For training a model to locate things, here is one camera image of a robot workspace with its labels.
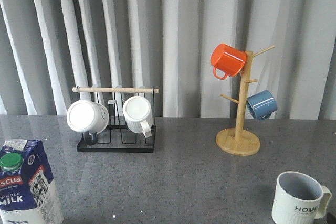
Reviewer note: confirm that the cream ribbed HOME mug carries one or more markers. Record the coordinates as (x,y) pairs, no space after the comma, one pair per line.
(299,198)

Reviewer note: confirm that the blue white milk carton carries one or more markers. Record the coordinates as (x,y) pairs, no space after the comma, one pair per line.
(28,188)

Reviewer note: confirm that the white ribbed mug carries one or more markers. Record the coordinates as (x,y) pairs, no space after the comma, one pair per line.
(137,112)

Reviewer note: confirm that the orange enamel mug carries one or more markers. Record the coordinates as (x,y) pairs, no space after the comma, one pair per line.
(227,61)

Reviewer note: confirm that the wooden mug tree stand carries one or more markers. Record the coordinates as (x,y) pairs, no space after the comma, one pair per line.
(238,141)

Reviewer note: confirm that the white smiley face mug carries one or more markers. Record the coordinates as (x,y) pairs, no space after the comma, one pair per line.
(88,118)

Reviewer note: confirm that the blue enamel mug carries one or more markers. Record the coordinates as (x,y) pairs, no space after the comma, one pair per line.
(262,105)

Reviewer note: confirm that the grey pleated curtain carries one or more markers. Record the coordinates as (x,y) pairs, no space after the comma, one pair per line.
(50,46)

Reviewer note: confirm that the black wire mug rack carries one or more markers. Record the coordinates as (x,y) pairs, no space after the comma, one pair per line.
(117,137)

